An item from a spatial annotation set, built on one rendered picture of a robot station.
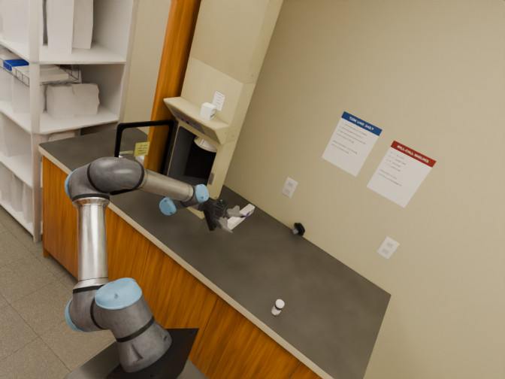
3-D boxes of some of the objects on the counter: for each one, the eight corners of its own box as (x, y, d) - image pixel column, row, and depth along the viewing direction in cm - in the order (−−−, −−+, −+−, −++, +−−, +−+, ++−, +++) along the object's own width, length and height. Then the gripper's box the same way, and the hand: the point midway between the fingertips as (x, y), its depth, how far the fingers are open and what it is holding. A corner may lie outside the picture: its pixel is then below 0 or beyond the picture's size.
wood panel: (195, 165, 229) (261, -84, 159) (198, 168, 228) (267, -82, 158) (138, 186, 190) (194, -132, 119) (142, 189, 189) (200, -130, 118)
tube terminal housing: (188, 177, 214) (220, 56, 176) (228, 204, 204) (270, 81, 165) (160, 189, 194) (188, 55, 156) (201, 219, 184) (243, 83, 145)
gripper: (193, 204, 144) (234, 224, 140) (214, 186, 160) (251, 203, 157) (189, 219, 148) (229, 239, 145) (210, 200, 165) (246, 217, 161)
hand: (239, 225), depth 152 cm, fingers open, 14 cm apart
